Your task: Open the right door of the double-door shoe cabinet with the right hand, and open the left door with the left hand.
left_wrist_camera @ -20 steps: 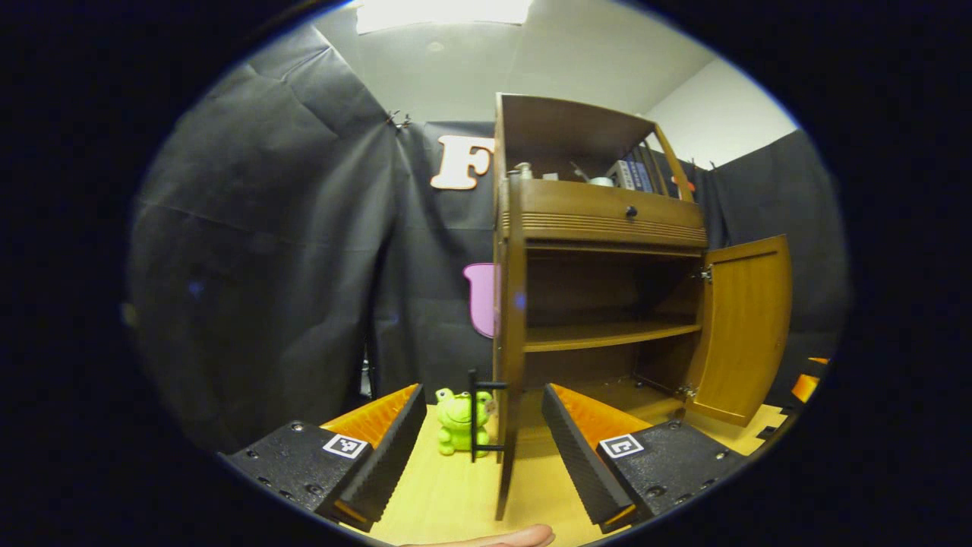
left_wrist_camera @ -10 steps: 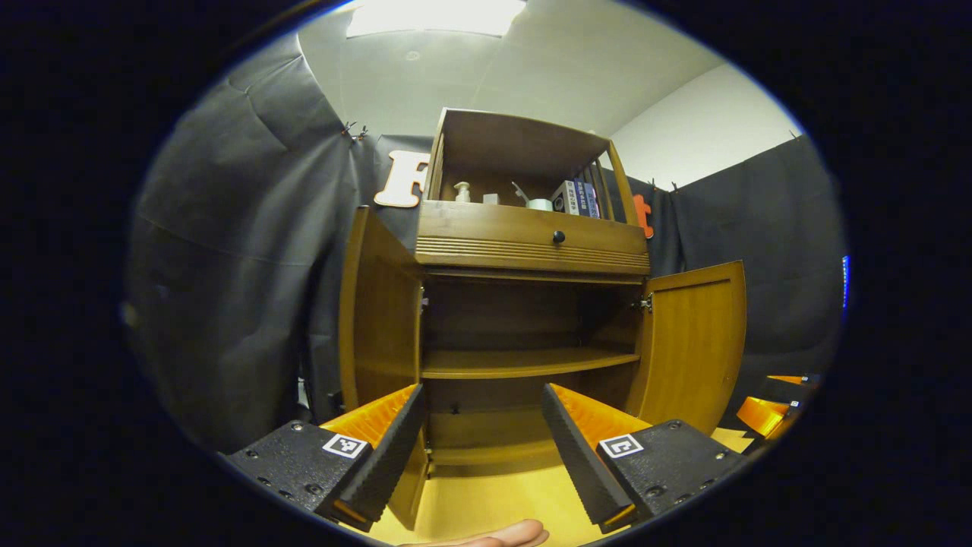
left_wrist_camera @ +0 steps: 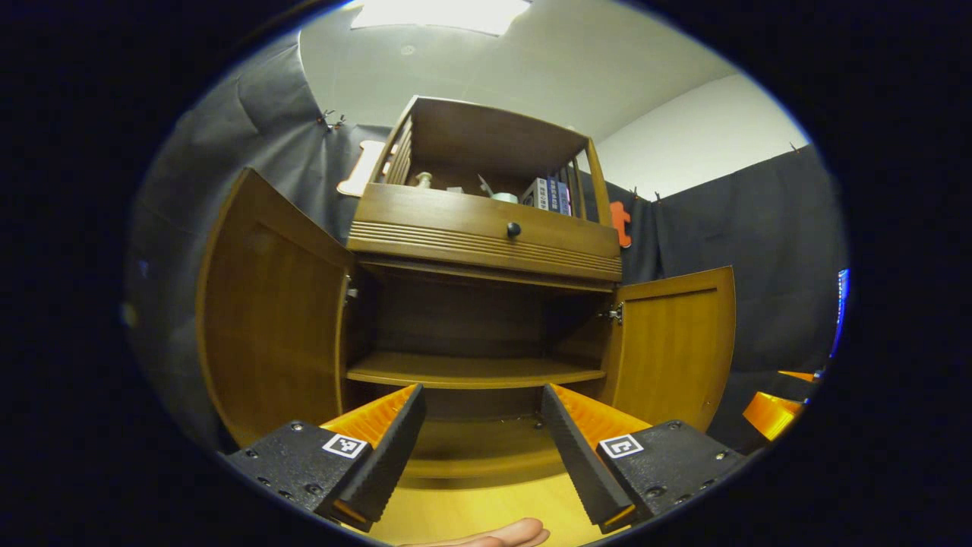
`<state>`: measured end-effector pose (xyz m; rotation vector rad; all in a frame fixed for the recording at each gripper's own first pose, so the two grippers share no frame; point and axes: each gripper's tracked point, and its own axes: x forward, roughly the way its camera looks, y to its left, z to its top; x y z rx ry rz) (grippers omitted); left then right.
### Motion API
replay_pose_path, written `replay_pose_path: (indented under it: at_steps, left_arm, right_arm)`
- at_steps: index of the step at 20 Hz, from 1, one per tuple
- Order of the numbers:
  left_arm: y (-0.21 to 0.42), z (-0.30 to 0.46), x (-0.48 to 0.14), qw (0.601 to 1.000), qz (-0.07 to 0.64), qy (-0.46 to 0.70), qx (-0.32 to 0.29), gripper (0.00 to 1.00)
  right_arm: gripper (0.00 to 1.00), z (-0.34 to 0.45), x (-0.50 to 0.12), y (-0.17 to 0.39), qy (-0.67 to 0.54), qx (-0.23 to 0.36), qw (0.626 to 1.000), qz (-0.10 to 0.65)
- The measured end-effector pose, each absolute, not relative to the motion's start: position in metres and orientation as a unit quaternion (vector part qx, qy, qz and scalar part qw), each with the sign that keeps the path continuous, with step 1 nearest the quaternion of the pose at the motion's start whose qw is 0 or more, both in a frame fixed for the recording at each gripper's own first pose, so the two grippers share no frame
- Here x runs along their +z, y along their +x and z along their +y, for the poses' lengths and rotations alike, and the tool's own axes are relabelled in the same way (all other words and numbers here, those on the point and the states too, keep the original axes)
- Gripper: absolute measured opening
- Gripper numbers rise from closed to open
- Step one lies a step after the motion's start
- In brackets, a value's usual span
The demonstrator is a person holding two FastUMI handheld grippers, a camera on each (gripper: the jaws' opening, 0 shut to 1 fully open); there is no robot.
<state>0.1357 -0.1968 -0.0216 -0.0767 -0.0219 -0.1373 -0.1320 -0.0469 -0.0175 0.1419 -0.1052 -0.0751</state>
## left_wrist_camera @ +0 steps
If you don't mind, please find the wooden inner cabinet shelf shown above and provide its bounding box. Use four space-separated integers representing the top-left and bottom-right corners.
347 351 607 390

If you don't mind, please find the ceiling light panel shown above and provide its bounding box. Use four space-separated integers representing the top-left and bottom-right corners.
349 0 532 37

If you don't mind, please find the wooden double-door shoe cabinet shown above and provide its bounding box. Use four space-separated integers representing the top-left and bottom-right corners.
196 95 737 479

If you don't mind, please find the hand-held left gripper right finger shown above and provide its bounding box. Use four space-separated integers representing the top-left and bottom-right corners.
541 382 749 534

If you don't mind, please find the blue lit screen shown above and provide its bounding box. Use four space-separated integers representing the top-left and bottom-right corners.
829 268 851 359

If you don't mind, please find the wooden cabinet door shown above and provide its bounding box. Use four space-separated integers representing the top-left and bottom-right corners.
196 167 358 449
600 266 737 434

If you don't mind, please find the wooden cabinet drawer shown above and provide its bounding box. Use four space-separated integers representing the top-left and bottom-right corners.
347 182 623 283

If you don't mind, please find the black backdrop cloth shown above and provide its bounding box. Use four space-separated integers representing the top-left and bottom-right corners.
125 34 847 457

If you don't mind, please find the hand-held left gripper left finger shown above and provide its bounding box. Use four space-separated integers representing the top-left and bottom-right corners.
220 382 428 533

